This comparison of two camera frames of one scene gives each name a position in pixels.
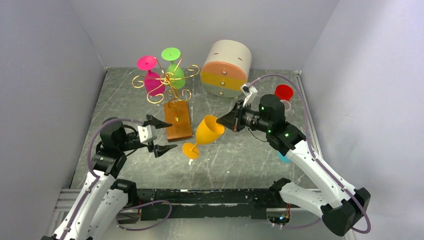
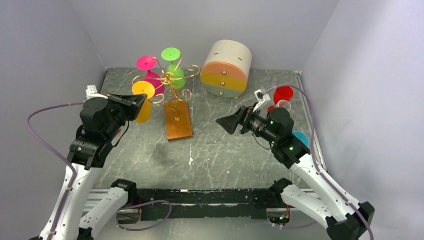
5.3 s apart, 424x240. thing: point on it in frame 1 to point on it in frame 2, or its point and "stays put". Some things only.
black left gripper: x=159 y=149 to x=127 y=101
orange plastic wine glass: x=208 y=131 to x=147 y=88
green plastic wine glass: x=175 y=72 stays put
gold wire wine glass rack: x=177 y=113 stays put
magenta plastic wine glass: x=154 y=83 stays put
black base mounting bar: x=235 y=203 stays put
